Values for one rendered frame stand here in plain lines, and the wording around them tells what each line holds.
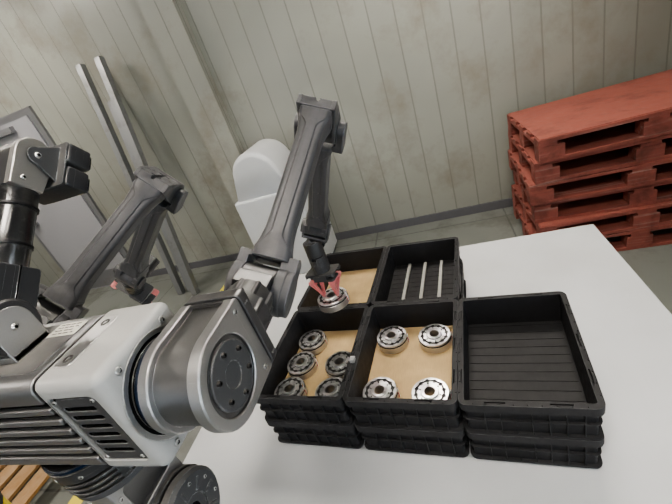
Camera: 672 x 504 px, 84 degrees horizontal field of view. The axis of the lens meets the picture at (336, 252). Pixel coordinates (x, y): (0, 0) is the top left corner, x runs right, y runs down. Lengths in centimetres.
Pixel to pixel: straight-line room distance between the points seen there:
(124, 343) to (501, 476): 96
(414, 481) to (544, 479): 31
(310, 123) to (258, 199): 256
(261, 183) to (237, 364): 282
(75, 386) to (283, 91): 333
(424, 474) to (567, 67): 312
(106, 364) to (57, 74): 442
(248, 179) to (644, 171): 272
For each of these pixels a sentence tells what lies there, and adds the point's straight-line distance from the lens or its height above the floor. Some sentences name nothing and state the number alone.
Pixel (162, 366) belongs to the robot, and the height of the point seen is 150.
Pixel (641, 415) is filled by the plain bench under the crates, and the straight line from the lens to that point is 131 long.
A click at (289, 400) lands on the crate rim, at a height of 93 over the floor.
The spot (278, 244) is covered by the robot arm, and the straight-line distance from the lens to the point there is 62.
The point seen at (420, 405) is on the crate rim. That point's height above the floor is 92.
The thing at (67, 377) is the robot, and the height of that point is 153.
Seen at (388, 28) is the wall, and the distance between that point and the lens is 343.
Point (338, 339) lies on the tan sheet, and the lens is 141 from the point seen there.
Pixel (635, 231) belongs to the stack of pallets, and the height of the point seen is 14.
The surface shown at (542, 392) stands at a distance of 115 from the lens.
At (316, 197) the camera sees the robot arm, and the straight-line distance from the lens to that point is 98.
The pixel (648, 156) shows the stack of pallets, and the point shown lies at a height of 63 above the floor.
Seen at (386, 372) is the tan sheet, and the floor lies 83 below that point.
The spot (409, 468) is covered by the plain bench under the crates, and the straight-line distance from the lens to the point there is 120.
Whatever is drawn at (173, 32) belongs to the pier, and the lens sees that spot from 386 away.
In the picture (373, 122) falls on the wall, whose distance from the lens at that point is 352.
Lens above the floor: 173
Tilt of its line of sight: 27 degrees down
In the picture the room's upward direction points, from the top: 20 degrees counter-clockwise
